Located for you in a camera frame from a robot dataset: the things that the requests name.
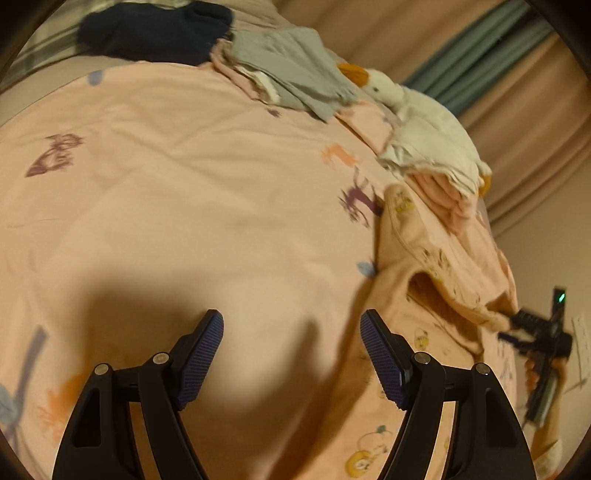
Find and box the folded pink cloth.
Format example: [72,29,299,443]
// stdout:
[413,171,485,232]

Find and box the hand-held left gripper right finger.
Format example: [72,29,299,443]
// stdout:
[359,309,539,480]

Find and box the pink printed bedsheet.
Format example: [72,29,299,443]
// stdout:
[0,60,522,480]

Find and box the pink and white crumpled cloth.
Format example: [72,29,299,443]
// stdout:
[210,46,282,104]

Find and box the teal curtain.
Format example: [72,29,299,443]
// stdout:
[406,0,555,116]

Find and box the white goose plush toy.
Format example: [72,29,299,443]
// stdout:
[337,62,494,195]

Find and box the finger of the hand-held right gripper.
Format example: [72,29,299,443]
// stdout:
[508,308,551,332]
[498,332,533,357]

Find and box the grey cloth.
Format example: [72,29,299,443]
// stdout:
[222,27,361,123]

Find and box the peach cartoon print baby garment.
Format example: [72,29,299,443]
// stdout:
[318,182,564,480]

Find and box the navy blue cloth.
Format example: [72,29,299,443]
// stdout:
[76,0,234,65]

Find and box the folded white cloth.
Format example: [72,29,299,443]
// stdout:
[379,134,481,195]

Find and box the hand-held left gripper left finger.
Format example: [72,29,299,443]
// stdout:
[52,309,225,480]

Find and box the beige curtain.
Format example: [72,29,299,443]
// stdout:
[272,0,591,222]

